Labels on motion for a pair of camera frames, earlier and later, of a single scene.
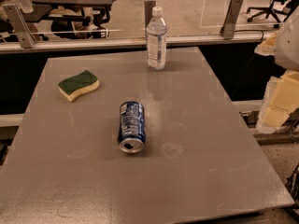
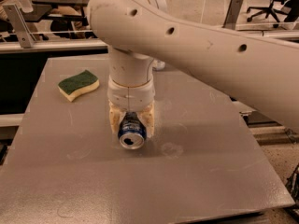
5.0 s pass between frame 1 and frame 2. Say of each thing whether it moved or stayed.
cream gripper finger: moved
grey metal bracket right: stayed
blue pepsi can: stayed
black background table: stayed
